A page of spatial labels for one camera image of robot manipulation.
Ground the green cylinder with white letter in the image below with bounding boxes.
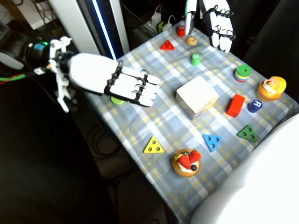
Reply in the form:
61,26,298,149
190,53,202,67

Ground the white paper box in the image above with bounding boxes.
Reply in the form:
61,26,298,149
175,75,220,120

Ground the blue cylinder with letter R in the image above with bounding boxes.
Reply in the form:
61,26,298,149
247,99,263,114

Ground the black fabric backdrop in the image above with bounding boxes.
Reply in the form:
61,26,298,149
230,0,299,77

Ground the white charger plug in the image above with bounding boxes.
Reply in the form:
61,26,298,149
150,5,164,27
166,14,178,31

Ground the red triangle block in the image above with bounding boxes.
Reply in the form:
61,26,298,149
159,40,176,51

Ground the power strip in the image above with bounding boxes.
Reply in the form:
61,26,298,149
133,20,160,36

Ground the toy cupcake with yellow topping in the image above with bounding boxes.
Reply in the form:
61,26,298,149
256,76,287,103

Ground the red rectangular block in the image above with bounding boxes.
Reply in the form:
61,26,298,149
225,94,246,118

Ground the blue plaid table cloth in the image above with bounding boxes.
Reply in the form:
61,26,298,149
85,21,297,224

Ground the green triangle block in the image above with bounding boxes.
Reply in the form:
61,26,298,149
236,124,258,143

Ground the blue triangle block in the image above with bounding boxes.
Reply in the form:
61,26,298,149
202,133,223,153

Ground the yellow triangle block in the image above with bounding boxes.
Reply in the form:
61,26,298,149
143,136,164,154

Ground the toy cupcake with strawberries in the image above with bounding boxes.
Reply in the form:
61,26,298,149
171,148,202,178

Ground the white column with blue strip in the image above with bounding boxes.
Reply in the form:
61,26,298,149
48,0,130,62

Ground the white rounded robot shell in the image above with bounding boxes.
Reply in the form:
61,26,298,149
190,113,299,224

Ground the coloured ring stack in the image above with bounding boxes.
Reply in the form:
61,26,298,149
233,64,254,83

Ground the green and red cable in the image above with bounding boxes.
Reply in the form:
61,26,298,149
0,70,39,85

